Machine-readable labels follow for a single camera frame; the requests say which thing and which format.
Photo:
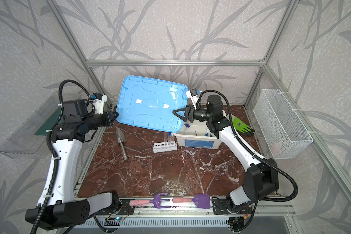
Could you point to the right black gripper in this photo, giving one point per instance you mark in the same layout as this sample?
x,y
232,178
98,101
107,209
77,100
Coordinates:
x,y
188,113

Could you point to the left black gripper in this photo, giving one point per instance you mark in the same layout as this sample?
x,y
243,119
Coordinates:
x,y
112,117

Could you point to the white plastic storage bin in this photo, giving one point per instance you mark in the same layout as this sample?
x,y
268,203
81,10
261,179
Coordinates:
x,y
194,136

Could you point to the blue plastic bin lid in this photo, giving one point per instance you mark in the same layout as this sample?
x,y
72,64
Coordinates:
x,y
149,103

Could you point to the white test tube rack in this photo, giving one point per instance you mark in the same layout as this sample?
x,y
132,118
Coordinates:
x,y
164,147

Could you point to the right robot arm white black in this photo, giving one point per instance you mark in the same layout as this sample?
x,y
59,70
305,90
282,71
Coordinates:
x,y
261,178

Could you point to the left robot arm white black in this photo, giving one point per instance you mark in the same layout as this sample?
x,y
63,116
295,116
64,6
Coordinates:
x,y
57,208

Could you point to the metal garden trowel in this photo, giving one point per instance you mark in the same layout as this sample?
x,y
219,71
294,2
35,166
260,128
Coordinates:
x,y
121,140

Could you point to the green black work glove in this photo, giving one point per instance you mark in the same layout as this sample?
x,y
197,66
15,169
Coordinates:
x,y
242,128

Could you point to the green mat in shelf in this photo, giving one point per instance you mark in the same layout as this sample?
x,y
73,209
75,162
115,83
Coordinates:
x,y
46,125

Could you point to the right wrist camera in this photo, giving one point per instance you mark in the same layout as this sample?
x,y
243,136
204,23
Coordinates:
x,y
194,96

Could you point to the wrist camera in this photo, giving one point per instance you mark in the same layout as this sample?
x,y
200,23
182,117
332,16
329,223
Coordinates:
x,y
194,96
98,100

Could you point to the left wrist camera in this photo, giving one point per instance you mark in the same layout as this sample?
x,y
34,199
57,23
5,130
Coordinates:
x,y
98,100

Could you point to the purple garden spade pink handle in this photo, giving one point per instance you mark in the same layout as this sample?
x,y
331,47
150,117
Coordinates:
x,y
202,201

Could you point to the clear acrylic wall shelf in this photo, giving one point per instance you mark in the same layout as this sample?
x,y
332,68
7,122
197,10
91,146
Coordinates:
x,y
23,144

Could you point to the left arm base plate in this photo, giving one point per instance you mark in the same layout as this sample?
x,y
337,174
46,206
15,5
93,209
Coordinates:
x,y
123,209

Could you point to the purple garden fork pink handle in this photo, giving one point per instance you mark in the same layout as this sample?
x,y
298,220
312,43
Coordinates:
x,y
156,201

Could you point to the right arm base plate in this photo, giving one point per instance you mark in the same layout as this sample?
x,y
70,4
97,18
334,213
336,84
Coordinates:
x,y
224,206

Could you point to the white wire mesh basket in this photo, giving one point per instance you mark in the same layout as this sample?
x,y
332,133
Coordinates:
x,y
283,131

